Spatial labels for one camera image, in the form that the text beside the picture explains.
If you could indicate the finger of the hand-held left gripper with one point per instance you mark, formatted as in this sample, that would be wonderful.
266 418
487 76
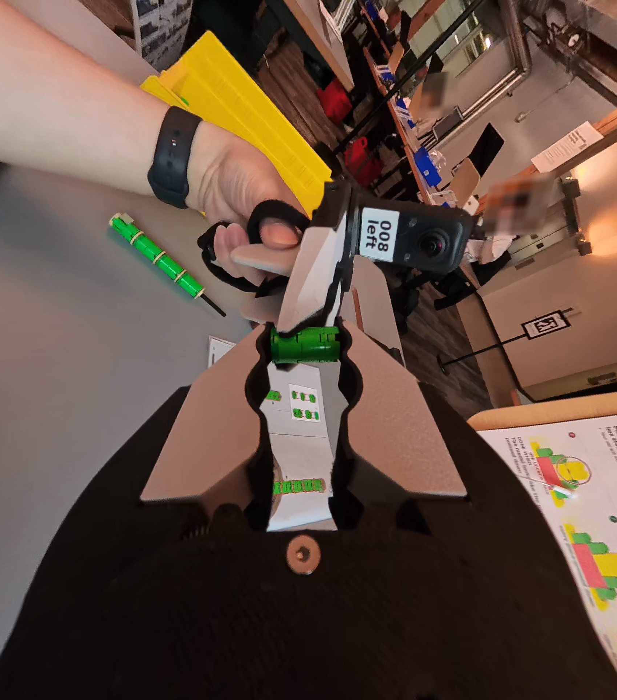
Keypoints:
311 273

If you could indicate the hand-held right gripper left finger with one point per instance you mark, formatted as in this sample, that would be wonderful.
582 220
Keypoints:
204 437

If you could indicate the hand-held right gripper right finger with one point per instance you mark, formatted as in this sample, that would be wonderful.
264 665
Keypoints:
401 437

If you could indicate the person's left forearm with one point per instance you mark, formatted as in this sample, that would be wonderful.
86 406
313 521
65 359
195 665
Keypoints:
40 82

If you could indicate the grey desk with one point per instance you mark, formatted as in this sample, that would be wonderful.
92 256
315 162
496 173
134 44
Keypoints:
68 383

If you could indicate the person's left hand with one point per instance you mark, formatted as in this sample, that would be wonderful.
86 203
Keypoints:
237 175

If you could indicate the red container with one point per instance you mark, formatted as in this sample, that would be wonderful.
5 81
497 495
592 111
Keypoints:
335 101
363 161

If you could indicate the building instruction booklet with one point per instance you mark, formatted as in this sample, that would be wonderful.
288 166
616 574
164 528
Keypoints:
300 437

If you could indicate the yellow plastic bin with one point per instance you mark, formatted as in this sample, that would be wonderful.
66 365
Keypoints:
242 109

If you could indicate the green brick bamboo stalk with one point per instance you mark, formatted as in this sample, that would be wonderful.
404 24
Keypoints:
158 257

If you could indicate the white document stand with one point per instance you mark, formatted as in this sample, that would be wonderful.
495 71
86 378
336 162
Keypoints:
560 407

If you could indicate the black wristband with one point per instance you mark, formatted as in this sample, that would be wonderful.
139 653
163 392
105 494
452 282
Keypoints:
169 158

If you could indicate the marker sign on pole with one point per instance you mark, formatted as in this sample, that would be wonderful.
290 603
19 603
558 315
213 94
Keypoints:
546 326

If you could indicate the printed instruction sheet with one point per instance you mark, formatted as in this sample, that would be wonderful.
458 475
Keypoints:
587 492

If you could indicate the white paper notice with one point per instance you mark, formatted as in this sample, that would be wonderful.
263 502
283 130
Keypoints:
568 145

